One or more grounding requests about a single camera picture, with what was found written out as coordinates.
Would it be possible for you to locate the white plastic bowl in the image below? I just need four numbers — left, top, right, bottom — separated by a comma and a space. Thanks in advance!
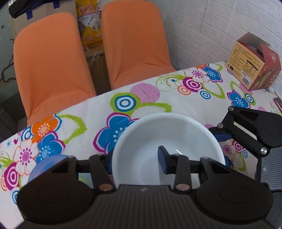
112, 113, 225, 187

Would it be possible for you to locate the translucent blue plastic bowl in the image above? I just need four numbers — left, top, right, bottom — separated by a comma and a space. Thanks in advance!
28, 154, 68, 183

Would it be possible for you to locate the red cracker box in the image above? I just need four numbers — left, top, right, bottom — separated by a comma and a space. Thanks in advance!
226, 32, 281, 91

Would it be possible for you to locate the floral tablecloth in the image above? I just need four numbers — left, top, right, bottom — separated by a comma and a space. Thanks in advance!
1, 62, 281, 228

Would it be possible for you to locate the left orange chair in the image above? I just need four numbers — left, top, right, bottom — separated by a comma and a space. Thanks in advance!
13, 12, 96, 125

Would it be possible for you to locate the orange chair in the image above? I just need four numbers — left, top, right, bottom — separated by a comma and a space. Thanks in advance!
13, 12, 96, 125
102, 1, 175, 89

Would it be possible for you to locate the right orange chair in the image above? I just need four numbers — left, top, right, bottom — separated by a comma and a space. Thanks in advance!
102, 1, 175, 89

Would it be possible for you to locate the yellow snack bag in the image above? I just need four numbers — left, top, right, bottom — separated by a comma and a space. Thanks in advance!
75, 0, 103, 50

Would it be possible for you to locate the black cloth on box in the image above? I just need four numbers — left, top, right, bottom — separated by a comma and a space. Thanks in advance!
9, 0, 52, 19

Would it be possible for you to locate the cardboard box with blue handles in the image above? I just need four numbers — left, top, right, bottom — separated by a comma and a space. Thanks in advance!
10, 1, 76, 38

